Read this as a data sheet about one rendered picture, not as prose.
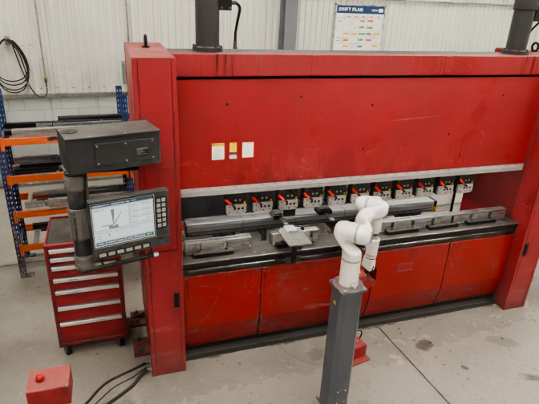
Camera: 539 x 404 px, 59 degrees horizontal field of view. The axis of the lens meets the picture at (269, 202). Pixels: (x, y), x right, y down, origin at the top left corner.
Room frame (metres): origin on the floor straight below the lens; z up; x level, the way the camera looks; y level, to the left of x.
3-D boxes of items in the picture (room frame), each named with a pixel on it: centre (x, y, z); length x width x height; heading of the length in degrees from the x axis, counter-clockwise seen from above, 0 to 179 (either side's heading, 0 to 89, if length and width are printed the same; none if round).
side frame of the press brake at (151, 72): (3.19, 0.83, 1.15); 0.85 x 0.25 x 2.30; 19
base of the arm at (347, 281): (2.58, -0.52, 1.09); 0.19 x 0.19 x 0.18
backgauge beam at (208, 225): (3.76, -0.43, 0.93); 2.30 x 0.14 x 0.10; 109
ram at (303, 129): (3.55, -0.77, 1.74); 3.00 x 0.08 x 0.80; 109
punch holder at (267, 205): (3.27, 0.06, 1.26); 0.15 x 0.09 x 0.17; 109
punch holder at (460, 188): (3.86, -1.64, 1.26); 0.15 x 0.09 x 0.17; 109
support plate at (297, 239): (3.20, -0.20, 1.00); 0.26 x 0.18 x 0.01; 19
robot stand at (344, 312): (2.58, -0.52, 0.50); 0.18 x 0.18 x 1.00; 23
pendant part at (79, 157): (2.53, 0.89, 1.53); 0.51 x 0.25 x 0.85; 123
